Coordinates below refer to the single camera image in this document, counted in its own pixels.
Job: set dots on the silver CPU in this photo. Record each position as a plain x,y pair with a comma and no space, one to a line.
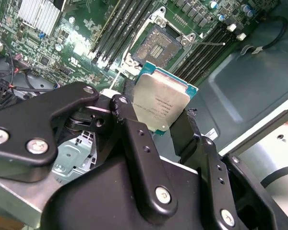
158,95

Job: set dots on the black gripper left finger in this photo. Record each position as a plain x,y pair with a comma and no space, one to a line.
26,134

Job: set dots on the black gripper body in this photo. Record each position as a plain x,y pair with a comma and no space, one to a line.
98,203

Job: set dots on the metal locking lever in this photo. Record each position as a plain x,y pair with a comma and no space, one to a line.
116,79
211,43

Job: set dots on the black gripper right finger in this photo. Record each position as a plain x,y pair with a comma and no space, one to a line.
216,187

